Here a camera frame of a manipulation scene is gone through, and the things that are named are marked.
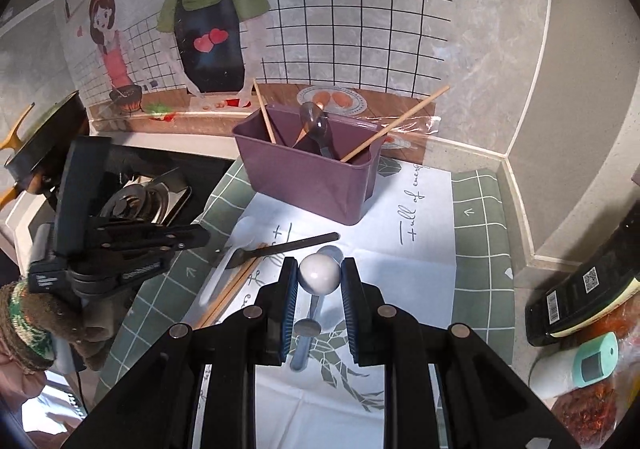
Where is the black box with labels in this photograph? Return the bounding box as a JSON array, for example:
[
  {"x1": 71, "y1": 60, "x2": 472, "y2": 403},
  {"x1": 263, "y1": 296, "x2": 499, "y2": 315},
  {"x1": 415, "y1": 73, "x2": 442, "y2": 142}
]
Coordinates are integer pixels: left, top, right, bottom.
[{"x1": 525, "y1": 206, "x2": 639, "y2": 346}]

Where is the green checkered table mat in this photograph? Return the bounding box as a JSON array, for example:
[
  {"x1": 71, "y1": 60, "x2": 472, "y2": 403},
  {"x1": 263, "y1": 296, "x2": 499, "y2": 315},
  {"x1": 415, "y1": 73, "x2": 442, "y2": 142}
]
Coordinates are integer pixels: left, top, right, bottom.
[{"x1": 94, "y1": 156, "x2": 516, "y2": 449}]

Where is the wooden chopstick left in holder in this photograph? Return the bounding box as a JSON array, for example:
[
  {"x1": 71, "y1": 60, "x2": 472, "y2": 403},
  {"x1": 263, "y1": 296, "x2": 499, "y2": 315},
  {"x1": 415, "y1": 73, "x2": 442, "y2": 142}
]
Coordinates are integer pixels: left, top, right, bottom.
[{"x1": 253, "y1": 79, "x2": 277, "y2": 145}]

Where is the gas stove burner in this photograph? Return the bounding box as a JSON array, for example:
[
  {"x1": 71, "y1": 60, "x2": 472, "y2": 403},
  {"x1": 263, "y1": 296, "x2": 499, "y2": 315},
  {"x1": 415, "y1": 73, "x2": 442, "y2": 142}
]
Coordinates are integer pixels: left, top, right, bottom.
[{"x1": 100, "y1": 168, "x2": 192, "y2": 226}]

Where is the dark spoon in holder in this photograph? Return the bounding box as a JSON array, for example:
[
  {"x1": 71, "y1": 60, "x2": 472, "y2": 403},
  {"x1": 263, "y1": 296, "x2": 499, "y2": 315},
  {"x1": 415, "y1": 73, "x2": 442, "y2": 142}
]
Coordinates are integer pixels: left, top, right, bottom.
[{"x1": 299, "y1": 102, "x2": 335, "y2": 159}]

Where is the white round ladle spoon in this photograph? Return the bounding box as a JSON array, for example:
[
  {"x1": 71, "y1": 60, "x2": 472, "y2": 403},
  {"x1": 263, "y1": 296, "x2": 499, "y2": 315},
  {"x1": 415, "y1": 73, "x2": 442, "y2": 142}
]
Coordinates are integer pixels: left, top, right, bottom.
[{"x1": 294, "y1": 253, "x2": 341, "y2": 337}]

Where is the red chili bag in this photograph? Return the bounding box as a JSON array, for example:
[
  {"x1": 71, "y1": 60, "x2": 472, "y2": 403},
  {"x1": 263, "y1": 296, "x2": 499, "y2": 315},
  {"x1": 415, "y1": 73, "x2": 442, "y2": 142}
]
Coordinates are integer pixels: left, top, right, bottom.
[{"x1": 551, "y1": 295, "x2": 639, "y2": 448}]

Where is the wooden chopstick in holder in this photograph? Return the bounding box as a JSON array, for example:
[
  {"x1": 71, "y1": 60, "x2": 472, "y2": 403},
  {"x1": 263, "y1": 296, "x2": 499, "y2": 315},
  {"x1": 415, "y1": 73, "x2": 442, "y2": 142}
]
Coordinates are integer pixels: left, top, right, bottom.
[
  {"x1": 341, "y1": 85, "x2": 450, "y2": 163},
  {"x1": 253, "y1": 79, "x2": 277, "y2": 145}
]

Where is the wooden chopstick right in holder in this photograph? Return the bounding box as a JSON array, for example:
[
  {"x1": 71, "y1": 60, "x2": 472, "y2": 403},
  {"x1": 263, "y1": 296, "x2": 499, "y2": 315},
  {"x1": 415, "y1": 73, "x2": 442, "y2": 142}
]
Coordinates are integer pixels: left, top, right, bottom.
[{"x1": 341, "y1": 85, "x2": 450, "y2": 163}]

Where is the teal capped white bottle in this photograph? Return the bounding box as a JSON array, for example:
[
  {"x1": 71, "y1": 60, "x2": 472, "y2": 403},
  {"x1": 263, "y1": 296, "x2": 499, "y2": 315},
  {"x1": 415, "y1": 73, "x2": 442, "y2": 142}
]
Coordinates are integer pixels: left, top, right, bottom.
[{"x1": 528, "y1": 332, "x2": 620, "y2": 399}]

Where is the wooden handle in holder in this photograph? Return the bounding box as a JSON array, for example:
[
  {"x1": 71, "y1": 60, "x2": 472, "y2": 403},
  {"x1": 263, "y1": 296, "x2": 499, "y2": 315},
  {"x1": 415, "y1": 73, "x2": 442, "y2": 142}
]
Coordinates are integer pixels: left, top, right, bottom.
[{"x1": 294, "y1": 102, "x2": 324, "y2": 145}]

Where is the light blue plastic spoon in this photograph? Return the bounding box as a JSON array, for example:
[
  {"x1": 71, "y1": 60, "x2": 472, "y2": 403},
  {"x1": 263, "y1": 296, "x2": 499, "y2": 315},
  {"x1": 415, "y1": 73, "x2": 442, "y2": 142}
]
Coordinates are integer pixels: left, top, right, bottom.
[{"x1": 290, "y1": 245, "x2": 344, "y2": 372}]

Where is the wooden chopstick on mat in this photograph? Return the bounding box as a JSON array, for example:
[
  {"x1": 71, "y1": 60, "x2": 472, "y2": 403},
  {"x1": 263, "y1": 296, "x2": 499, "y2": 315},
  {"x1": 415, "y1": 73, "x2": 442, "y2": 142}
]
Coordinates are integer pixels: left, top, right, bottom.
[
  {"x1": 192, "y1": 242, "x2": 266, "y2": 330},
  {"x1": 199, "y1": 244, "x2": 271, "y2": 329}
]

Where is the white plastic spoon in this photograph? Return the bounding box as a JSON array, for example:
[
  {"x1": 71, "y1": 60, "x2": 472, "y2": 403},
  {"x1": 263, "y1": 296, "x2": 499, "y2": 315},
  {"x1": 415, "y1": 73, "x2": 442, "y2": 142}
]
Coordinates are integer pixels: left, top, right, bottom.
[{"x1": 198, "y1": 216, "x2": 257, "y2": 306}]

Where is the cartoon kitchen wall sticker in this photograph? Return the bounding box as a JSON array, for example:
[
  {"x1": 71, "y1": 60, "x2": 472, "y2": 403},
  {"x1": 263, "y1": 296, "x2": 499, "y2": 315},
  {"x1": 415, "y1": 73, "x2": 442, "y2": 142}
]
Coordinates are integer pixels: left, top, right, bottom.
[{"x1": 54, "y1": 0, "x2": 549, "y2": 157}]

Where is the gloved left hand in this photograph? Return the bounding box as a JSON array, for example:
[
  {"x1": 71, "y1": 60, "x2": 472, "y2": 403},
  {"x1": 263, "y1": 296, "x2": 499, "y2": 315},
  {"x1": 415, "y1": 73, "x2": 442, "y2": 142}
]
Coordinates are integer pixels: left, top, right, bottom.
[{"x1": 0, "y1": 278, "x2": 132, "y2": 430}]

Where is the purple plastic utensil holder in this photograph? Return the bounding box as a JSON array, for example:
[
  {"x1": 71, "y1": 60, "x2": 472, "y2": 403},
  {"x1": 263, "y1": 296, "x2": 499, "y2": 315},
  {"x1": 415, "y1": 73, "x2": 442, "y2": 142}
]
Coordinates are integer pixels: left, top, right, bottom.
[{"x1": 232, "y1": 105, "x2": 383, "y2": 225}]

